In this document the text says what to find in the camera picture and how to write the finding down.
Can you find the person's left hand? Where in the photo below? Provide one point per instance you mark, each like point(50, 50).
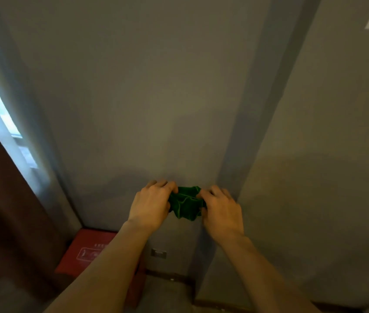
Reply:
point(149, 206)

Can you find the person's right hand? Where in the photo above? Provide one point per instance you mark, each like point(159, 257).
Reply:
point(222, 215)

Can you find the person's left fingers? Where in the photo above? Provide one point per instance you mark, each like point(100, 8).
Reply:
point(161, 186)

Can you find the person's right fingers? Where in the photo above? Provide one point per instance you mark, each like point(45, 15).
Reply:
point(212, 192)

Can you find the green cloth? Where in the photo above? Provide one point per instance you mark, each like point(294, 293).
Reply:
point(185, 203)

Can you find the person's right forearm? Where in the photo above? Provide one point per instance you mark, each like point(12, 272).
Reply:
point(262, 277)

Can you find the person's left forearm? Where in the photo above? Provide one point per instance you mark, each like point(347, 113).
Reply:
point(106, 270)

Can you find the red box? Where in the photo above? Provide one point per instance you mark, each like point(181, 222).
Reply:
point(94, 254)

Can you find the brown curtain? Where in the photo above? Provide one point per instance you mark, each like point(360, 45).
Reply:
point(5, 218)

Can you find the wall socket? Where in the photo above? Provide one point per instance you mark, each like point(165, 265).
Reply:
point(158, 253)

